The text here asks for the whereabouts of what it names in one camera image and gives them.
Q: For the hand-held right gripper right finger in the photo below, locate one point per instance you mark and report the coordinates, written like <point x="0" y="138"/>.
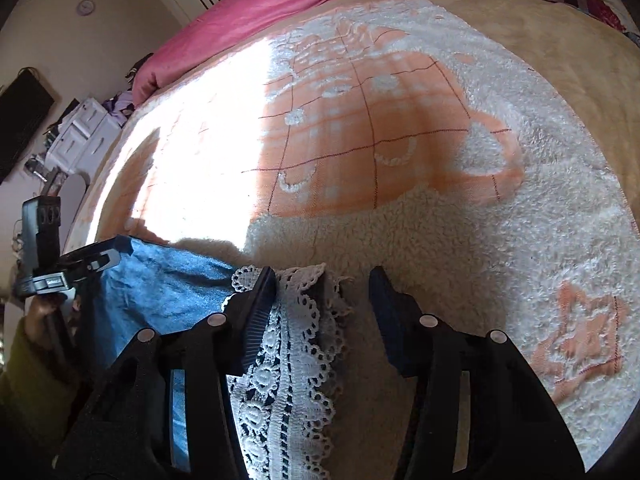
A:
<point x="387" y="320"/>

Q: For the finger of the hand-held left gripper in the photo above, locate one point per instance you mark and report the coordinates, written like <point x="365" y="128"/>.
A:
<point x="97" y="256"/>

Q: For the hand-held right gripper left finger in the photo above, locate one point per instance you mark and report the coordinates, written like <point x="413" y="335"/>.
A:
<point x="256" y="310"/>

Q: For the blue denim jeans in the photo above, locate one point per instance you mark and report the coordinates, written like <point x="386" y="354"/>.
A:
<point x="165" y="290"/>

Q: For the person's left forearm green sleeve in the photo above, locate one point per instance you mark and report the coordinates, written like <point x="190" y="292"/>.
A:
<point x="30" y="410"/>

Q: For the person's left hand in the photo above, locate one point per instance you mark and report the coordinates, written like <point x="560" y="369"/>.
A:
<point x="39" y="322"/>

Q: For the white drawer unit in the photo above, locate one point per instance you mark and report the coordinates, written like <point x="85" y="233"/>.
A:
<point x="80" y="132"/>

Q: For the black keyboard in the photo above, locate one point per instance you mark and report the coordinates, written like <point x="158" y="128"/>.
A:
<point x="22" y="120"/>

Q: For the pile of clothes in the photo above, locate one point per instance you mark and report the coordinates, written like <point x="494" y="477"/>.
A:
<point x="122" y="102"/>

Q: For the peach and white fleece blanket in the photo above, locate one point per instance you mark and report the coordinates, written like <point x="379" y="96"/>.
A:
<point x="360" y="170"/>

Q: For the pink duvet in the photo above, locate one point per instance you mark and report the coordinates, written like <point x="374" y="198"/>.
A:
<point x="260" y="5"/>

